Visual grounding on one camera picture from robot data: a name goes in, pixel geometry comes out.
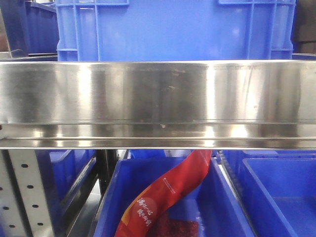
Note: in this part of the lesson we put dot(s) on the blue bin with red bag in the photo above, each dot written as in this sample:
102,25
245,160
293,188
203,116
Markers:
210,210

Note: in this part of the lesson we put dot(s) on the blue bin lower right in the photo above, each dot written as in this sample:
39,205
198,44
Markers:
276,188

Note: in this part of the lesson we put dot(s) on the stainless steel shelf beam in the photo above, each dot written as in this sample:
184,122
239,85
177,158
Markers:
238,104

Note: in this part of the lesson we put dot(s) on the red printed plastic bag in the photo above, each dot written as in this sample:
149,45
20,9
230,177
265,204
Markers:
163,193

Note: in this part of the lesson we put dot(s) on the large blue crate on shelf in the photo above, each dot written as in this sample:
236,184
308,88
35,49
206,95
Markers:
174,30

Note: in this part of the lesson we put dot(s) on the perforated steel shelf post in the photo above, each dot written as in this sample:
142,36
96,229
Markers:
24,208

